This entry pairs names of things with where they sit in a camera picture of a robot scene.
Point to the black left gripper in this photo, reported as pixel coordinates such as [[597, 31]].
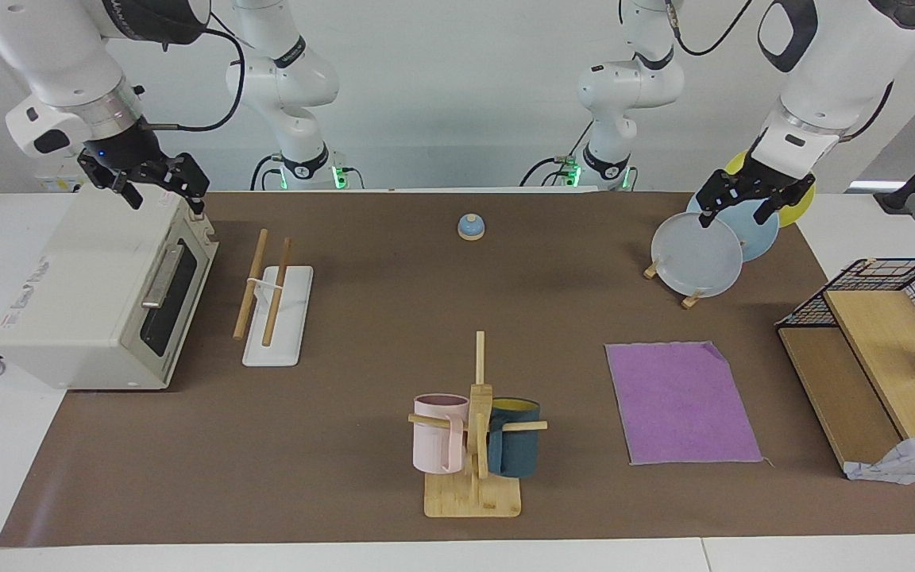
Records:
[[755, 184]]

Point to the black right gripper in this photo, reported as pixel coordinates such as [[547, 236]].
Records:
[[144, 163]]

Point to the purple and grey towel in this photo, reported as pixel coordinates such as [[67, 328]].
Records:
[[680, 405]]

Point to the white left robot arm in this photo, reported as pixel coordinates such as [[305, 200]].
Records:
[[839, 56]]

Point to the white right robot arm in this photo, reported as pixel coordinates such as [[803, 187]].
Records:
[[52, 48]]

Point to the wooden plate rack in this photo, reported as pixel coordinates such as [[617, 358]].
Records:
[[693, 300]]

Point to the white towel rack wooden bars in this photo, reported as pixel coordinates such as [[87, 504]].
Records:
[[279, 334]]

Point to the light blue plate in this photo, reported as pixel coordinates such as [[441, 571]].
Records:
[[755, 238]]

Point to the grey plate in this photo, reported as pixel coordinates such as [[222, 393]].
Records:
[[696, 258]]

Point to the yellow plate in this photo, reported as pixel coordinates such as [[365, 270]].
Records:
[[799, 208]]

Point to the white power strip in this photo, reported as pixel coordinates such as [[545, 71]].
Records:
[[56, 183]]

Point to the white toaster oven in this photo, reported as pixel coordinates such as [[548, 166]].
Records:
[[84, 286]]

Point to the wooden shelf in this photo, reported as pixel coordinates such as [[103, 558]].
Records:
[[878, 342]]

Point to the small blue bell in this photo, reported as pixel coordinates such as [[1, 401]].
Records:
[[471, 229]]

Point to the white patterned cloth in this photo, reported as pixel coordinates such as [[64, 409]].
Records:
[[910, 465]]

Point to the brown table mat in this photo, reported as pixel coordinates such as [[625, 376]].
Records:
[[346, 445]]

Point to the dark teal mug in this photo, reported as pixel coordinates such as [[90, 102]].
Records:
[[517, 453]]

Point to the pink mug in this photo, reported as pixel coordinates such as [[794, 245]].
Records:
[[430, 445]]

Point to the wooden mug tree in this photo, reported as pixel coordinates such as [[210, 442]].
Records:
[[473, 496]]

